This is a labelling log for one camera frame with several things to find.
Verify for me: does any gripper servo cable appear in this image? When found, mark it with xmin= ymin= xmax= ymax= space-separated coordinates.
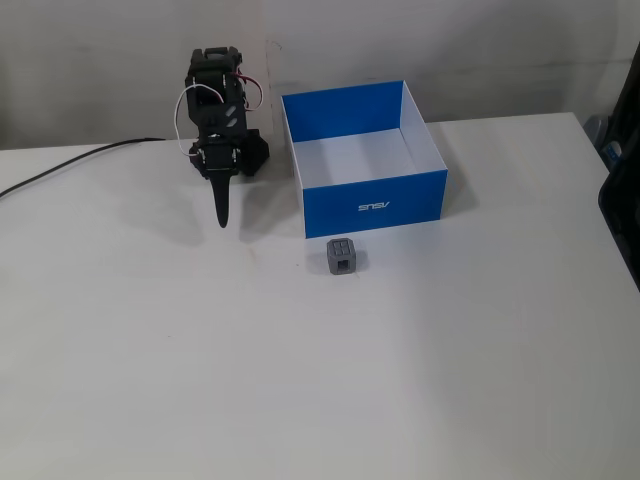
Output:
xmin=173 ymin=85 xmax=225 ymax=155

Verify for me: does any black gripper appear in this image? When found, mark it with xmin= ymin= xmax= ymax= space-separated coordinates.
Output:
xmin=192 ymin=138 xmax=243 ymax=230

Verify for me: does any red white arm cable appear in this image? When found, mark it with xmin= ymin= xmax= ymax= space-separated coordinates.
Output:
xmin=233 ymin=71 xmax=265 ymax=115

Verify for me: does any blue white cardboard box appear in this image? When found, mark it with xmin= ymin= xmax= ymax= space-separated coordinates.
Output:
xmin=279 ymin=79 xmax=449 ymax=239

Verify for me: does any gray object with blue label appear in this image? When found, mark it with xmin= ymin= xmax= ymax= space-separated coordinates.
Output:
xmin=582 ymin=112 xmax=624 ymax=174

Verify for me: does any black power cable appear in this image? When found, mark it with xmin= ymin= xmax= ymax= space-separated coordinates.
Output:
xmin=0 ymin=138 xmax=169 ymax=201

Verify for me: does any gray block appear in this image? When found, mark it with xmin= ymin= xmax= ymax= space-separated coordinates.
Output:
xmin=325 ymin=238 xmax=362 ymax=276

